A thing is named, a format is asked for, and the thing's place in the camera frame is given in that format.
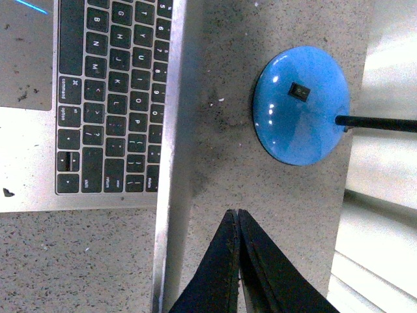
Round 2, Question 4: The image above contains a blue desk lamp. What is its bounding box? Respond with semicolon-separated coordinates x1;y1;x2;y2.
252;46;416;166

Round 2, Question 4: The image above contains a silver laptop black keyboard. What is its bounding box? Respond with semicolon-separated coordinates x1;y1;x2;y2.
1;1;205;312

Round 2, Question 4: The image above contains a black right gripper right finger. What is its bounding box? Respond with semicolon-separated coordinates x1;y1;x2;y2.
238;209;338;312

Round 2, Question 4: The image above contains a white pleated curtain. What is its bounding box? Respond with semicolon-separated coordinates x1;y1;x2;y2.
327;1;416;312

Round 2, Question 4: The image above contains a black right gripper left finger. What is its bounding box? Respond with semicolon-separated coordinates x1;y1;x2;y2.
170;210;240;312

